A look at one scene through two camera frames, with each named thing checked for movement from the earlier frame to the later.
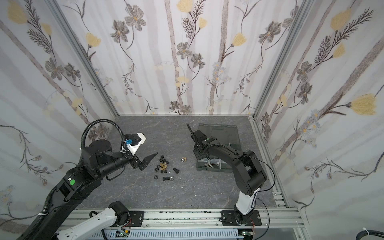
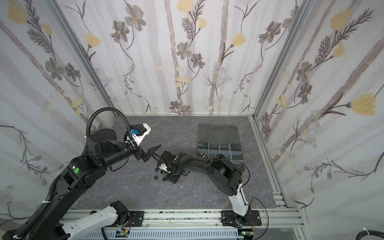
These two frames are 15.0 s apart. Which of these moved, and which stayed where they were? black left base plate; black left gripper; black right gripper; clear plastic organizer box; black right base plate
Moved: black left gripper; black right gripper
Stayed: black left base plate; black right base plate; clear plastic organizer box
